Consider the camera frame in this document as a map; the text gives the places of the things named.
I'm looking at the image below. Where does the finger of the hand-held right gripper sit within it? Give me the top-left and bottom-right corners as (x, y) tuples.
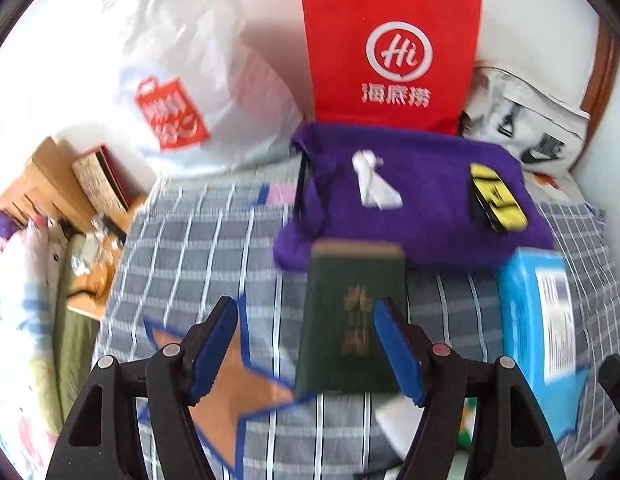
(596, 354), (620, 441)

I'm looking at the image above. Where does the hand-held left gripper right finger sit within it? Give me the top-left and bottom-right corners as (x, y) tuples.
(374, 296), (576, 480)

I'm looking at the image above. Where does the blue tissue pack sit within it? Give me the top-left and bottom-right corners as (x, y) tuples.
(496, 247), (586, 388)

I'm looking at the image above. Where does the red shopping bag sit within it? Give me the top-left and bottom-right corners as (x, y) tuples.
(296, 0), (483, 136)

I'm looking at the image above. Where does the green cloth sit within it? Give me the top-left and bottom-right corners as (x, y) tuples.
(52, 232), (103, 436)

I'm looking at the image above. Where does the white drawstring bag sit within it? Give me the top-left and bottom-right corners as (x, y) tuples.
(460, 62), (591, 176)

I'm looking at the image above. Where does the wooden nightstand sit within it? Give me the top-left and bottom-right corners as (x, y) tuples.
(65, 195), (151, 321)

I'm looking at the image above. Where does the white plastic bag orange print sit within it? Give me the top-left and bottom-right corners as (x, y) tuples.
(87, 0), (306, 176)

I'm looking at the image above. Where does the purple fuzzy cloth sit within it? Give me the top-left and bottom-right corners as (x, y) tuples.
(0, 210), (26, 246)

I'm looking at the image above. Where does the patterned box with red edge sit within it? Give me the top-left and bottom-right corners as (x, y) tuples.
(71, 144), (148, 213)

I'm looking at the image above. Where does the cardboard box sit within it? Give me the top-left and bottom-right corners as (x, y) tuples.
(0, 136), (83, 233)

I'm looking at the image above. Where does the yellow and black sponge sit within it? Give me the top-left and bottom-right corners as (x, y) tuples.
(469, 162), (530, 233)

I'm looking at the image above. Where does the wooden headboard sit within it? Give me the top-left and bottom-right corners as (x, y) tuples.
(580, 15), (620, 133)

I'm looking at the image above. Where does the small white cloth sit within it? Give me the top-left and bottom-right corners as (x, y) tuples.
(351, 150), (405, 209)

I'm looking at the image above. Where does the dark green book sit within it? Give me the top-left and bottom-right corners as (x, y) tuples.
(295, 240), (411, 396)

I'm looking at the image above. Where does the floral quilt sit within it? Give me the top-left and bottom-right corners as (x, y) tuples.
(0, 215), (73, 480)

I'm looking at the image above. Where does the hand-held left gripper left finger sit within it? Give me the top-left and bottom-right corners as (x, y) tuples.
(45, 296), (241, 480)

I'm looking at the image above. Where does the purple felt storage box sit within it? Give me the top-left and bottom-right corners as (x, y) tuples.
(272, 121), (556, 273)

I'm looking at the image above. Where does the clear plastic wrapper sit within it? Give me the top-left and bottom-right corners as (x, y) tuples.
(72, 215), (123, 281)

